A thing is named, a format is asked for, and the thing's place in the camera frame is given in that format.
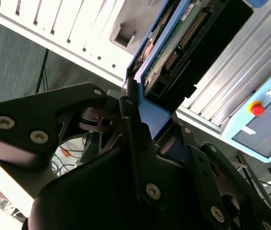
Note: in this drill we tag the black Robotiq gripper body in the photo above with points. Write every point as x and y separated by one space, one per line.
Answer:
89 196

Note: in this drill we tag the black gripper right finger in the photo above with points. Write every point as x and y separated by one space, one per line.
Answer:
202 172

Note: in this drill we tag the hard disk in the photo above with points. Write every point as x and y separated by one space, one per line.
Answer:
154 115

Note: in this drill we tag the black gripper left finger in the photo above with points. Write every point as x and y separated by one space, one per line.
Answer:
29 112

